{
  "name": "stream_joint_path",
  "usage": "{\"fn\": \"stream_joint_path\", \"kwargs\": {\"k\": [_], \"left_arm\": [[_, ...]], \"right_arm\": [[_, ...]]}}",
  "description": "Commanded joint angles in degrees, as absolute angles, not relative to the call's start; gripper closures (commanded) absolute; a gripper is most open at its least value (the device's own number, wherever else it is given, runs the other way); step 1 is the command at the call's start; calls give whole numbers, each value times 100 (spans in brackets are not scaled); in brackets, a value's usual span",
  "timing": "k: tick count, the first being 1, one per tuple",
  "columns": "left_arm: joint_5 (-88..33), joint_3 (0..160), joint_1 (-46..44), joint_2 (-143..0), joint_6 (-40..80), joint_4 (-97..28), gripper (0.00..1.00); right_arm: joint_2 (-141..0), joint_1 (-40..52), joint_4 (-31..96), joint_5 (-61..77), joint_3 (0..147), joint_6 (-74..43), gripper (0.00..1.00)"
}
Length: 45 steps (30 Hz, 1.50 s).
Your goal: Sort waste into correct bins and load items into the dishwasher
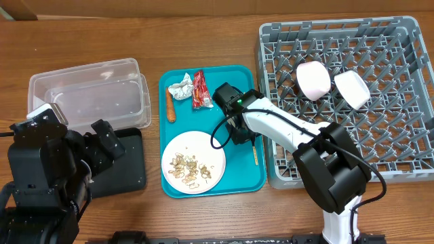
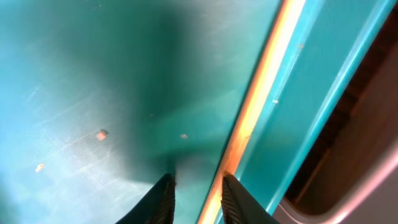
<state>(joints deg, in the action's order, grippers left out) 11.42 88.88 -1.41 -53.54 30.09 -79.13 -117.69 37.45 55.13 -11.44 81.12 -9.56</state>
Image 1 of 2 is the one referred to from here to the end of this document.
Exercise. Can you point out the orange carrot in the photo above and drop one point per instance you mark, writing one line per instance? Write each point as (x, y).
(170, 112)

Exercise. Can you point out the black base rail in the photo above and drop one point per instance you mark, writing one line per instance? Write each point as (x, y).
(140, 237)

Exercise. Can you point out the foil ball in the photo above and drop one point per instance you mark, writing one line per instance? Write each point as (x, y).
(182, 90)

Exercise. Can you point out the black tray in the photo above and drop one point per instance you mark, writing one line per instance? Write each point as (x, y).
(127, 173)

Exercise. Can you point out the red snack wrapper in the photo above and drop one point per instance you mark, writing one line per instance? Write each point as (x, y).
(201, 95)

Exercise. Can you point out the pink bowl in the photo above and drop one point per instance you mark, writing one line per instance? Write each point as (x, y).
(313, 79)

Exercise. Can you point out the white plate with food scraps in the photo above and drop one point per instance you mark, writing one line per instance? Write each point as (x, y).
(193, 163)

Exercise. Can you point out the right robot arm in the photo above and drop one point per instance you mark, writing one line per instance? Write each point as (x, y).
(333, 172)

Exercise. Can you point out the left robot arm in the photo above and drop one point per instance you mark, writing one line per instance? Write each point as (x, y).
(52, 167)

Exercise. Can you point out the grey dish rack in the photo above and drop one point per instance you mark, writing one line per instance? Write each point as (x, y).
(393, 130)

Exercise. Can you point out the clear plastic bin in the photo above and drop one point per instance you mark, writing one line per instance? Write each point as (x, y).
(115, 91)

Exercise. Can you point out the white bowl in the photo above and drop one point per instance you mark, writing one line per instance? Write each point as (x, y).
(352, 88)

